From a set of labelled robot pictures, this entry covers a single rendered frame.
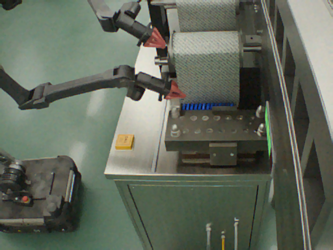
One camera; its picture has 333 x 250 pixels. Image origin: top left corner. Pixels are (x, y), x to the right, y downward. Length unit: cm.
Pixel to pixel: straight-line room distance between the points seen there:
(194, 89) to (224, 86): 12
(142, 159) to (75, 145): 151
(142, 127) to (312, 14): 103
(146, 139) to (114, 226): 98
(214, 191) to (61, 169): 128
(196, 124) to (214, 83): 17
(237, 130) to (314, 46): 75
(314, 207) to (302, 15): 36
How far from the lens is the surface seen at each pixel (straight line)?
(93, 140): 287
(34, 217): 229
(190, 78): 135
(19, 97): 151
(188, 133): 132
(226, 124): 134
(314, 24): 69
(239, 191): 145
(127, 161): 145
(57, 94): 145
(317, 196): 65
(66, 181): 236
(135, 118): 161
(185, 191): 145
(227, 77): 134
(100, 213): 243
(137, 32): 133
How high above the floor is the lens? 199
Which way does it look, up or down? 45 degrees down
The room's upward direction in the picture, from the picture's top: 11 degrees counter-clockwise
